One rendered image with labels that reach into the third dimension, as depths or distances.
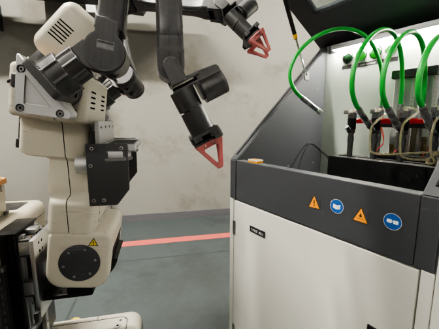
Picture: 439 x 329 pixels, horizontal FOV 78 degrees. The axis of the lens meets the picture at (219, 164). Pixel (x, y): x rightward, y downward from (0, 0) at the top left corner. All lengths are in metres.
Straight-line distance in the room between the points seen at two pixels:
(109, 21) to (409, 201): 0.71
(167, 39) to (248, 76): 2.64
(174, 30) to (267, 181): 0.56
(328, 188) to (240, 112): 2.45
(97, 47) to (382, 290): 0.82
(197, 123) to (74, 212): 0.41
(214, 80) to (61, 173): 0.48
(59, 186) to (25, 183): 2.53
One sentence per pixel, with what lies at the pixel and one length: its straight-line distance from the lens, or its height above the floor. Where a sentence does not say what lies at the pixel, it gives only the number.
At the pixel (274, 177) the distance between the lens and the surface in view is 0.92.
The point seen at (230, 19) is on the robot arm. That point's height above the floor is 1.46.
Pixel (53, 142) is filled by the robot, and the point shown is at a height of 1.05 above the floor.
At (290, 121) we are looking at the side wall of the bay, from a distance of 1.27.
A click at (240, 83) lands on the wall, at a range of 3.20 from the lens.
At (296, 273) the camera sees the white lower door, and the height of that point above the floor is 0.63.
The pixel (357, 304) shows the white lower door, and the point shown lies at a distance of 0.87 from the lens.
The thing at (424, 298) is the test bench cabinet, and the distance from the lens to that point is 0.77.
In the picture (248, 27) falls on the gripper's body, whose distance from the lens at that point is 1.08.
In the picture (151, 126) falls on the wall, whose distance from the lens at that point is 3.04.
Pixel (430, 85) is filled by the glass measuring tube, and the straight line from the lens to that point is 1.23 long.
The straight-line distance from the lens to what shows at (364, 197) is 0.75.
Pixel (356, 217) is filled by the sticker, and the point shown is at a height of 0.86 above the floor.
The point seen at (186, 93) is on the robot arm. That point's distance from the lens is 0.62.
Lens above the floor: 1.10
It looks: 9 degrees down
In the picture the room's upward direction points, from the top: straight up
